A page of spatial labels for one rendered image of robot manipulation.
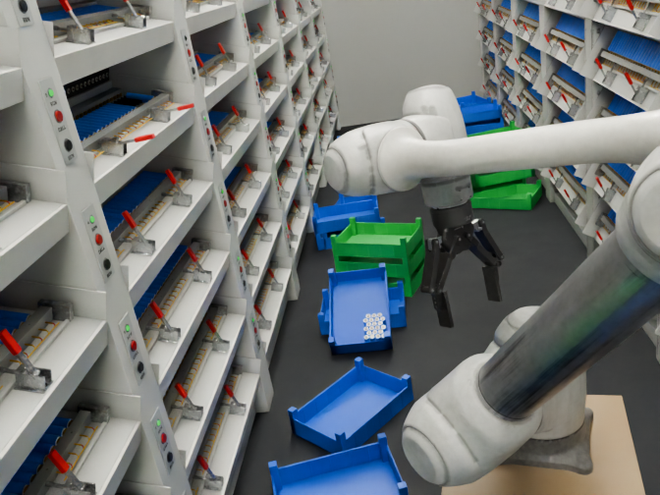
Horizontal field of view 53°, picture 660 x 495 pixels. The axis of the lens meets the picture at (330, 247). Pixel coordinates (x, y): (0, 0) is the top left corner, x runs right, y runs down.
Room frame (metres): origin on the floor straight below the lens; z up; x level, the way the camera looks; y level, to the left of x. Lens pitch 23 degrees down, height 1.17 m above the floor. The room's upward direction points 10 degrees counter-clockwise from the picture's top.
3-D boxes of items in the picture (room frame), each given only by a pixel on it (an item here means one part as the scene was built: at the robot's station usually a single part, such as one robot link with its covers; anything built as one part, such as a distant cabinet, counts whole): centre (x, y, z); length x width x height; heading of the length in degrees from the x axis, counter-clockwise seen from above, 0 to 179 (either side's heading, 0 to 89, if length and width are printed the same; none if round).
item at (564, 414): (1.01, -0.34, 0.44); 0.18 x 0.16 x 0.22; 124
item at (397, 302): (2.09, -0.08, 0.04); 0.30 x 0.20 x 0.08; 82
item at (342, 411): (1.54, 0.02, 0.04); 0.30 x 0.20 x 0.08; 133
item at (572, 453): (1.03, -0.35, 0.30); 0.22 x 0.18 x 0.06; 156
